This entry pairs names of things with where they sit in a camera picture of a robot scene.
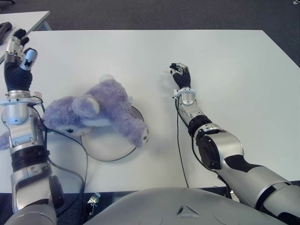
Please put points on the grey robot torso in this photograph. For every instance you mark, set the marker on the grey robot torso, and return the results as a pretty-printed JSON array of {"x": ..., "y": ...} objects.
[{"x": 164, "y": 206}]

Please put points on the metal table caster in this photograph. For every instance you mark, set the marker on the metal table caster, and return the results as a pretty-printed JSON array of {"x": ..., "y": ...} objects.
[{"x": 93, "y": 199}]

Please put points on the white side table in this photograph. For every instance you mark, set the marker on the white side table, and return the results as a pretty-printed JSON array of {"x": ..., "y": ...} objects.
[{"x": 28, "y": 21}]

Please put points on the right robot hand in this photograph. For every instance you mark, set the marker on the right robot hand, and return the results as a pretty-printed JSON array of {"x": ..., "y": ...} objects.
[{"x": 184, "y": 78}]

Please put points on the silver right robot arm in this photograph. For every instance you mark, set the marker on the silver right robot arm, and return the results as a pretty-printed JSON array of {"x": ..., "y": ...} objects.
[{"x": 229, "y": 145}]

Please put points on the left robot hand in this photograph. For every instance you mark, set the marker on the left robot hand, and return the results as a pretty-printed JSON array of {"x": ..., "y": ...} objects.
[{"x": 18, "y": 77}]

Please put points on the small black object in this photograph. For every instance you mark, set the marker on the small black object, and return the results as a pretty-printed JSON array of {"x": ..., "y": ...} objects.
[{"x": 4, "y": 29}]

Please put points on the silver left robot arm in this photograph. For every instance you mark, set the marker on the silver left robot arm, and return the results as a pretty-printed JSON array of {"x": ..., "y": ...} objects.
[{"x": 25, "y": 150}]

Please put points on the white plate with dark rim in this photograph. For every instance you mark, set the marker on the white plate with dark rim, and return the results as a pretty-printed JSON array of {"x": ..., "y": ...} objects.
[{"x": 110, "y": 147}]

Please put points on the black chair base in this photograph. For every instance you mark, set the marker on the black chair base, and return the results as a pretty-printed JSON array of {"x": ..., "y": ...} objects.
[{"x": 7, "y": 2}]

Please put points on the purple plush bunny doll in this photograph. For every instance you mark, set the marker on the purple plush bunny doll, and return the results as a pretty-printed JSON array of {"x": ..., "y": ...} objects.
[{"x": 110, "y": 103}]

